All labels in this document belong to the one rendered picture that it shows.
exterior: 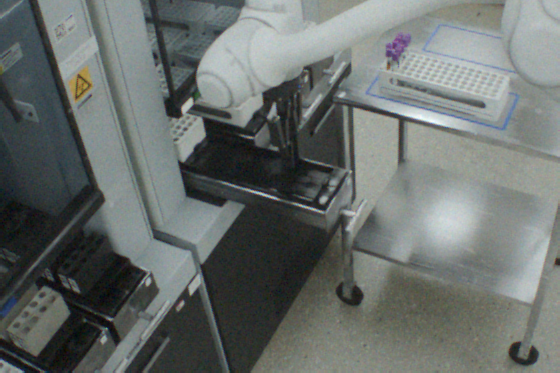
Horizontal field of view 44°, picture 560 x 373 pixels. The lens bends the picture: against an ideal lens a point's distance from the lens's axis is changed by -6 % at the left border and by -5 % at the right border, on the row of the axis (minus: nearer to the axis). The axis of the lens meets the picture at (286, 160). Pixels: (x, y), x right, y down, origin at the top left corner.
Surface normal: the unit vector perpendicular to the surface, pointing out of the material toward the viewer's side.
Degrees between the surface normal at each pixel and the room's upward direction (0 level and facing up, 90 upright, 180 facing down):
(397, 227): 0
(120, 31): 90
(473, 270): 0
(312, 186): 0
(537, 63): 84
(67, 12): 90
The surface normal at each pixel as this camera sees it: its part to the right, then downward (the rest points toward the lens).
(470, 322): -0.08, -0.74
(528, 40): -0.43, 0.59
